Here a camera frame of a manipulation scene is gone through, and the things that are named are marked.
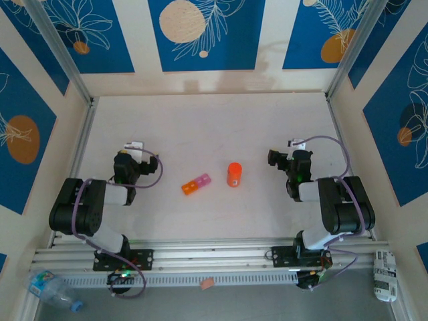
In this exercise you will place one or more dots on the aluminium corner post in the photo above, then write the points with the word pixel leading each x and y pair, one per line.
pixel 354 50
pixel 62 50

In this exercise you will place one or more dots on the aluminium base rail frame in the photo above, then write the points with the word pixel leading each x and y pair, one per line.
pixel 214 254

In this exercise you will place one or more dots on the black control board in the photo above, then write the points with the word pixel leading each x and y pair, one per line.
pixel 118 278
pixel 307 281

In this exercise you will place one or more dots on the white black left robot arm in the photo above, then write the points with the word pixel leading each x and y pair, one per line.
pixel 77 207

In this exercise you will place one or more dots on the clear plastic water bottle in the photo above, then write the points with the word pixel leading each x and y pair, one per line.
pixel 50 289

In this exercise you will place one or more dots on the orange tape piece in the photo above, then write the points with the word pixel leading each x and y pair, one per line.
pixel 206 284

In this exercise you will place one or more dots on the orange pill bottle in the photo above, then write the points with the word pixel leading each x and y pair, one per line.
pixel 233 175

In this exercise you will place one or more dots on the orange pink pill organizer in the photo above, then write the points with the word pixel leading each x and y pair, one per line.
pixel 197 184

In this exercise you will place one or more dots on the aluminium table side rail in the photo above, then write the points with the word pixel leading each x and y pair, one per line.
pixel 83 140
pixel 337 123

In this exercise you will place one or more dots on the newspaper wrapped package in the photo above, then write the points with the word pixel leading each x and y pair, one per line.
pixel 384 274

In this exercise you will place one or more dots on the blue floral wall poster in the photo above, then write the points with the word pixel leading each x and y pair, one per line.
pixel 47 63
pixel 301 40
pixel 384 150
pixel 234 50
pixel 20 100
pixel 371 50
pixel 110 57

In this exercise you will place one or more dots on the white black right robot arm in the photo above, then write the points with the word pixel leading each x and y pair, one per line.
pixel 347 207

